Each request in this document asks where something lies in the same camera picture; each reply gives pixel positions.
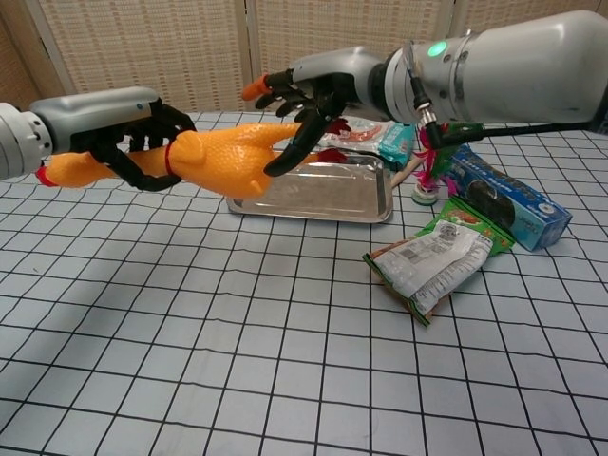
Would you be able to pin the blue cookie box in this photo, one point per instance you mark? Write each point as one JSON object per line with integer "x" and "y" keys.
{"x": 522, "y": 209}

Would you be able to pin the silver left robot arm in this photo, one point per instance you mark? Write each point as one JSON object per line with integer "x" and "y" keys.
{"x": 19, "y": 138}

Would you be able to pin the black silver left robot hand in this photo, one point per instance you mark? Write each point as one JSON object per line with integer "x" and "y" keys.
{"x": 95, "y": 114}

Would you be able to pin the wooden stick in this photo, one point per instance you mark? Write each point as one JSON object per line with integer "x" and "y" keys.
{"x": 404, "y": 175}

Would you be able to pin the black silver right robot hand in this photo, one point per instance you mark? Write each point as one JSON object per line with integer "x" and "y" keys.
{"x": 332, "y": 64}

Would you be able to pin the green snack bag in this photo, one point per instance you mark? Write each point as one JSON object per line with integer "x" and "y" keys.
{"x": 437, "y": 259}

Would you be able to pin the woven folding screen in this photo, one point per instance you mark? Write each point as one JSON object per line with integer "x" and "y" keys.
{"x": 166, "y": 43}

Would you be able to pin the orange rubber chicken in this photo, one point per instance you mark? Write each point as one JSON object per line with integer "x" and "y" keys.
{"x": 228, "y": 152}

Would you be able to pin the grid pattern tablecloth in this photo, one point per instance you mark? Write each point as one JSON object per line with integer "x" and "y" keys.
{"x": 190, "y": 332}

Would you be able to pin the stainless steel tray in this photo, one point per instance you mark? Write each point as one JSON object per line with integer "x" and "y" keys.
{"x": 332, "y": 199}

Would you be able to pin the colourful feather shuttlecock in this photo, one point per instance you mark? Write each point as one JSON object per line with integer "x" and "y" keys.
{"x": 424, "y": 190}

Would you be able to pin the teal snack bag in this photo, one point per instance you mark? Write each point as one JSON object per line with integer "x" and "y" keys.
{"x": 396, "y": 140}

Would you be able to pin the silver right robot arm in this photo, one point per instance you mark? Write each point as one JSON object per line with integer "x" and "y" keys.
{"x": 513, "y": 66}

